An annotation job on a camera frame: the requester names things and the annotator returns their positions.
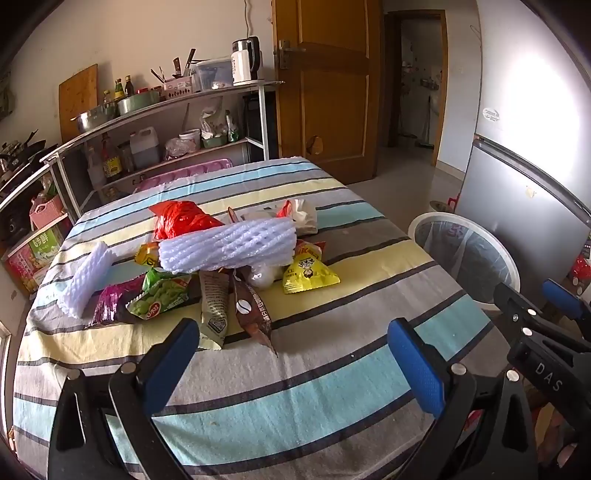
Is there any clear plastic storage box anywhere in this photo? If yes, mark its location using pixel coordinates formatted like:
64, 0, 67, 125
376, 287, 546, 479
190, 58, 234, 92

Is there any white electric kettle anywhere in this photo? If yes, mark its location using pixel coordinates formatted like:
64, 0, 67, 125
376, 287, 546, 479
231, 36, 262, 87

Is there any orange yellow snack packet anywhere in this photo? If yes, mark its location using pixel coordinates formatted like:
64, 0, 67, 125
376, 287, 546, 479
134, 242, 162, 268

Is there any grey refrigerator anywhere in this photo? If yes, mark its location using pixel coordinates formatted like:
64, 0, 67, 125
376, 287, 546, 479
455, 0, 591, 282

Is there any tall metal shelf rack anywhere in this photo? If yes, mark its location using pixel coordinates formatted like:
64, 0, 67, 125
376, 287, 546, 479
39, 79, 284, 222

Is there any clear bin liner bag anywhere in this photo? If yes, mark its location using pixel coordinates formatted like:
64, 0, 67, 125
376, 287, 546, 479
416, 219, 511, 303

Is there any metal door handle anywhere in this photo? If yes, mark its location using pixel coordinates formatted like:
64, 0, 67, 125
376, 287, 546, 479
273, 39, 305, 70

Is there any striped tablecloth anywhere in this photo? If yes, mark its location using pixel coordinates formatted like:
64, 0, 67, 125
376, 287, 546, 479
11, 156, 509, 480

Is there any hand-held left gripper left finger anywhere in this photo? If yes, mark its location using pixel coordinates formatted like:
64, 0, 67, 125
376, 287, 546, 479
46, 318, 218, 480

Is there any translucent oil jug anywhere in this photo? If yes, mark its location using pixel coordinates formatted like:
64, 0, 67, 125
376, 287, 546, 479
129, 127, 161, 169

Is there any brown coffee wrapper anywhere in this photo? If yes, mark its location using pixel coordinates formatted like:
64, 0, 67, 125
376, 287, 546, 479
231, 272, 279, 356

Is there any steel basin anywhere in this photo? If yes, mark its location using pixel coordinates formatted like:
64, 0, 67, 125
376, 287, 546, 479
71, 105, 118, 134

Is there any green snack packet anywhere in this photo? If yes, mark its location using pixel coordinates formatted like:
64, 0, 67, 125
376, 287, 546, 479
126, 270, 192, 320

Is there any small white foam net sleeve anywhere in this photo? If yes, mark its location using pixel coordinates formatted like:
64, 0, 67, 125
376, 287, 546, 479
58, 241, 114, 319

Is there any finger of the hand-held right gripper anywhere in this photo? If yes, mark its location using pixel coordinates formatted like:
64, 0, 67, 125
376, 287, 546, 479
492, 281, 555, 344
542, 278, 591, 344

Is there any low metal shelf rack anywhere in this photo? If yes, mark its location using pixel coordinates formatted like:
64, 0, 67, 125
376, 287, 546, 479
0, 143, 81, 278

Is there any orange red snack packet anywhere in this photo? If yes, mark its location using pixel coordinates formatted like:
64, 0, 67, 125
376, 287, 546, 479
293, 239, 326, 264

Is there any white plastic wrapper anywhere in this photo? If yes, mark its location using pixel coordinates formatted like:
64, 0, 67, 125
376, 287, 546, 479
228, 205, 278, 228

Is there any clear plastic bag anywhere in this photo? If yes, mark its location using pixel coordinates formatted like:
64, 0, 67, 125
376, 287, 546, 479
164, 137, 197, 160

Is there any yellow label sauce bottle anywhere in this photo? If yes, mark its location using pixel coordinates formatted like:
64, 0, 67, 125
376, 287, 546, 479
100, 134, 122, 181

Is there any green basin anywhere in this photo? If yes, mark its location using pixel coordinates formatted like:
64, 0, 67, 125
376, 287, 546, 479
117, 90, 161, 116

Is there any wooden cutting board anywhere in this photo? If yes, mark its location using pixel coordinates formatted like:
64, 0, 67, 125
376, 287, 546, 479
58, 64, 99, 144

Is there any pink utensil basket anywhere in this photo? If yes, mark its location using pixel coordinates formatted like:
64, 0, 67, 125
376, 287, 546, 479
161, 76, 192, 100

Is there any wooden door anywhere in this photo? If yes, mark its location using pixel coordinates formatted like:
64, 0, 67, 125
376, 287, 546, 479
272, 0, 384, 183

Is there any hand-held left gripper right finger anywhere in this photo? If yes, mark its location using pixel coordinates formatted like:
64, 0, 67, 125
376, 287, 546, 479
387, 318, 541, 480

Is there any purple snack packet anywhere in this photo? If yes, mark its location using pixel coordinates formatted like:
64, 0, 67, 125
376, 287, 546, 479
85, 274, 153, 328

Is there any white round trash bin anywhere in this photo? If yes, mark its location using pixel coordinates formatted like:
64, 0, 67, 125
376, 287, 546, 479
407, 212, 520, 311

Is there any white plastic bag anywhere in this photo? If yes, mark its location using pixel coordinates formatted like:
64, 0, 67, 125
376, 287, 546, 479
199, 108, 232, 141

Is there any green pink carton box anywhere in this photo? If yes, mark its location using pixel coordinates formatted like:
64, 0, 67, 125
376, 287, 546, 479
2, 226, 63, 294

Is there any beige snack wrapper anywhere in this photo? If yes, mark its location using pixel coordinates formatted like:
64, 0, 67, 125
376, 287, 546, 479
198, 270, 232, 352

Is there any pink plastic basket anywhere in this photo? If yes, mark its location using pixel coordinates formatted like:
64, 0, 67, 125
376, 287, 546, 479
29, 194, 64, 230

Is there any large white foam net sleeve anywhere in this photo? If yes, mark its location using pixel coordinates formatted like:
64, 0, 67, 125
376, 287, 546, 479
158, 217, 297, 273

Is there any red plastic bag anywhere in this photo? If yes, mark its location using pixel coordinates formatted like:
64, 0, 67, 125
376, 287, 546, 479
148, 200, 227, 241

